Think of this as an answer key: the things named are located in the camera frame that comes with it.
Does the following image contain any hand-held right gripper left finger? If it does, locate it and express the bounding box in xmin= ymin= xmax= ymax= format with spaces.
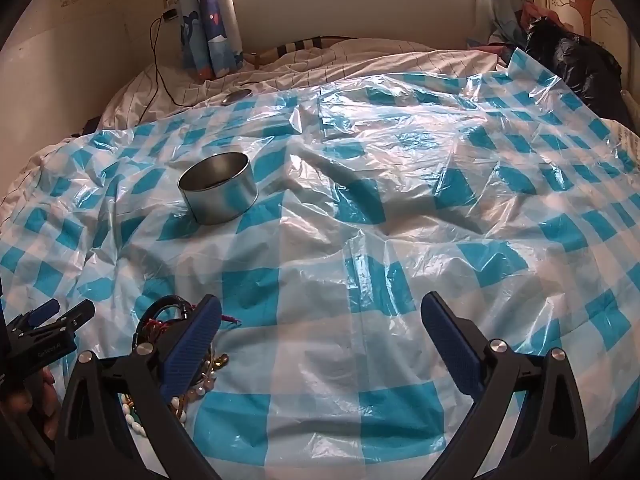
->
xmin=54 ymin=295 xmax=223 ymax=480

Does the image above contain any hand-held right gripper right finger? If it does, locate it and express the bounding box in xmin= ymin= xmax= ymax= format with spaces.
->
xmin=421 ymin=291 xmax=591 ymax=480

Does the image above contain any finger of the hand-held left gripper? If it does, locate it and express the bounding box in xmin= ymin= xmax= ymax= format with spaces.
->
xmin=7 ymin=300 xmax=61 ymax=333
xmin=15 ymin=300 xmax=96 ymax=343

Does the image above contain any pearl bead bracelet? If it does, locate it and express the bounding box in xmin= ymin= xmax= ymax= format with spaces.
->
xmin=170 ymin=355 xmax=221 ymax=423

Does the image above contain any black bangle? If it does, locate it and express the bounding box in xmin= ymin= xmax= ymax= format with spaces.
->
xmin=134 ymin=296 xmax=198 ymax=356

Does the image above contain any round metal tin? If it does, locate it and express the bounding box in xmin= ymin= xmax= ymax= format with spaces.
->
xmin=177 ymin=152 xmax=260 ymax=226

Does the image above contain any person's left hand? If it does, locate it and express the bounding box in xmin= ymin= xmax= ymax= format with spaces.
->
xmin=0 ymin=367 xmax=63 ymax=441

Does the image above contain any blue checkered plastic sheet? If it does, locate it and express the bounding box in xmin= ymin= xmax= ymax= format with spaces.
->
xmin=0 ymin=47 xmax=640 ymax=480

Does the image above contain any white grid-pattern quilt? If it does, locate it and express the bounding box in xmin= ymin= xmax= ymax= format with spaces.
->
xmin=0 ymin=37 xmax=640 ymax=211

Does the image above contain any black plastic bag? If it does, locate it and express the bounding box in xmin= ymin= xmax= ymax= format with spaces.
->
xmin=522 ymin=17 xmax=633 ymax=121

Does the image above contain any striped pillow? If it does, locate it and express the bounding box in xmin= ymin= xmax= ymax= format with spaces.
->
xmin=252 ymin=36 xmax=361 ymax=68

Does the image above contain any blue cartoon curtain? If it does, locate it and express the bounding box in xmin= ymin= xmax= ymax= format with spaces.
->
xmin=475 ymin=0 xmax=531 ymax=46
xmin=167 ymin=0 xmax=246 ymax=81

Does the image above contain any red cloth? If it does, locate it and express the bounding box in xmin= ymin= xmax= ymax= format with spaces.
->
xmin=520 ymin=0 xmax=558 ymax=31

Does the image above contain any white bead bracelet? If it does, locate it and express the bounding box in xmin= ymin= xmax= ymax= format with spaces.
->
xmin=120 ymin=392 xmax=148 ymax=438

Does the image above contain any black charging cable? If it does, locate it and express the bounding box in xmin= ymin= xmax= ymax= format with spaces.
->
xmin=147 ymin=12 xmax=201 ymax=108

